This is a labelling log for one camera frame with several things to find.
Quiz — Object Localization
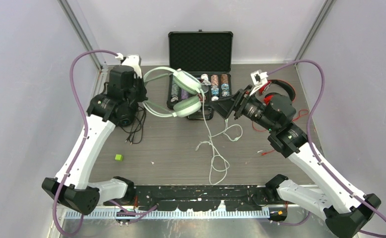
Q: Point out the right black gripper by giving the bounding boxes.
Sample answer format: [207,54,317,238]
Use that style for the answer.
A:
[208,84,277,132]

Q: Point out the mint green headphones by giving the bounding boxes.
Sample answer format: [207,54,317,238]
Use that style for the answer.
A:
[142,66,204,118]

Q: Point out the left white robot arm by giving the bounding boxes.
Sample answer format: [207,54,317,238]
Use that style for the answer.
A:
[42,64,146,215]

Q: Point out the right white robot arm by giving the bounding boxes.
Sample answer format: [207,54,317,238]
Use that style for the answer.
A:
[210,90,381,238]

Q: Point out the blue black headphones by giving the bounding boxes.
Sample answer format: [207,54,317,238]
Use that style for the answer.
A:
[116,112,136,127]

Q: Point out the red headphones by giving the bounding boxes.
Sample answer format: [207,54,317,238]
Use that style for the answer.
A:
[258,79,296,102]

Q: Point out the black poker chip case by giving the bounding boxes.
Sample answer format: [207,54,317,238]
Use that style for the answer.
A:
[168,30,234,120]

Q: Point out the green cube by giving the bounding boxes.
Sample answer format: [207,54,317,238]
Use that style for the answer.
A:
[115,154,124,161]

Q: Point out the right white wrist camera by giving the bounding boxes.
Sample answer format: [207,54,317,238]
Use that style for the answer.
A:
[249,70,268,96]

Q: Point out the black headphone cable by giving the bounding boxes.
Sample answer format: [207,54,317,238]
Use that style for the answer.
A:
[121,105,148,146]

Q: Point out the red headphone cable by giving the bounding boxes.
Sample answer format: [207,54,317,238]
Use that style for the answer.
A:
[252,109,310,157]

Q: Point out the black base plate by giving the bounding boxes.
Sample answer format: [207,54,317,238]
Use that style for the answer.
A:
[114,185,286,212]

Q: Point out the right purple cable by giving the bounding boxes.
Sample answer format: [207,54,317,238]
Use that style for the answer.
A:
[266,59,386,238]

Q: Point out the purple cable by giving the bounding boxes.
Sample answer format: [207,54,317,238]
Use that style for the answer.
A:
[266,59,386,238]
[52,50,159,237]

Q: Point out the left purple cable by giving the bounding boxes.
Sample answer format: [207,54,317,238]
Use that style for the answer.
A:
[52,50,159,237]

